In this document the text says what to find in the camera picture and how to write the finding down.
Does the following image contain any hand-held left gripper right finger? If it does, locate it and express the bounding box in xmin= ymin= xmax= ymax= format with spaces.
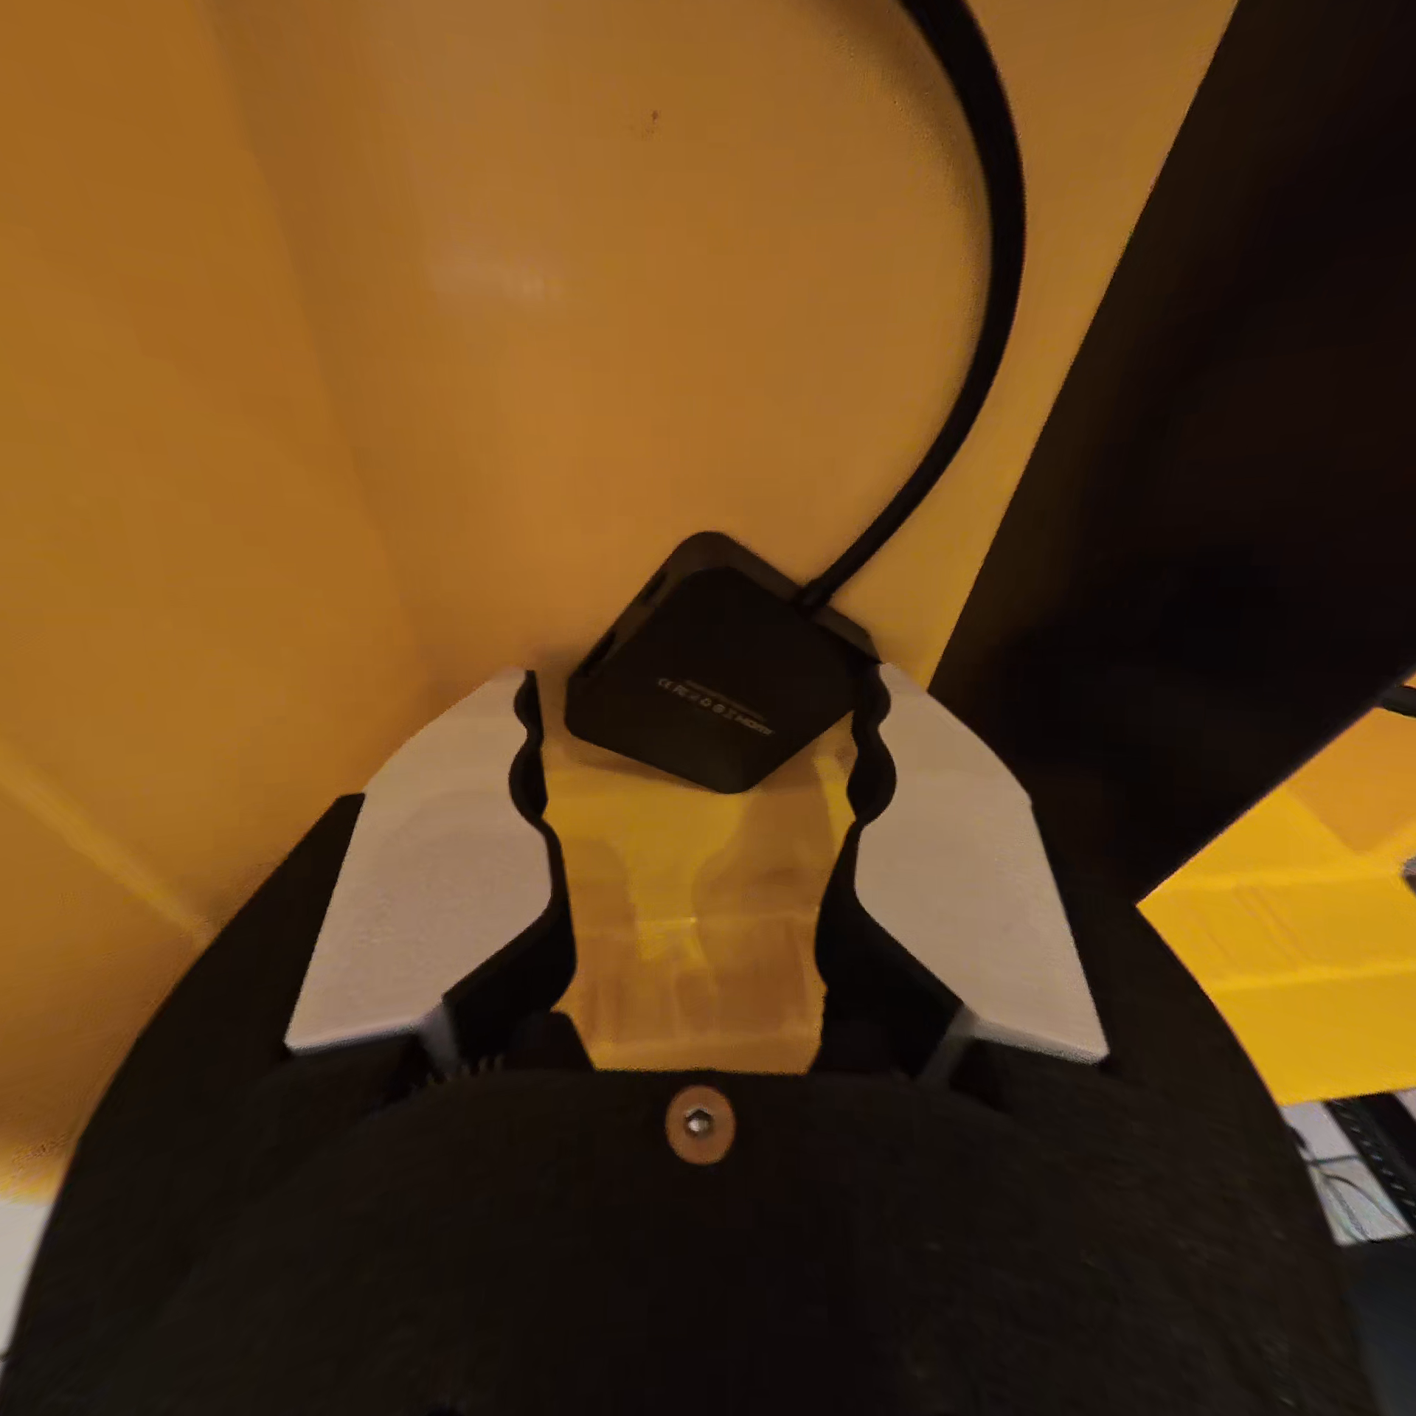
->
xmin=819 ymin=661 xmax=1113 ymax=1091

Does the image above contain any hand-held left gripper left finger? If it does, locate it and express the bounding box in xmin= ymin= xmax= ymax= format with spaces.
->
xmin=283 ymin=666 xmax=577 ymax=1080

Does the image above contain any yellow plastic bin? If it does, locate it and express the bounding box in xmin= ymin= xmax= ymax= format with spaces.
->
xmin=0 ymin=0 xmax=1416 ymax=1197

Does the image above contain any black bin divider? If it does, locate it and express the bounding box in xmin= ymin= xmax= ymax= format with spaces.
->
xmin=929 ymin=0 xmax=1416 ymax=910

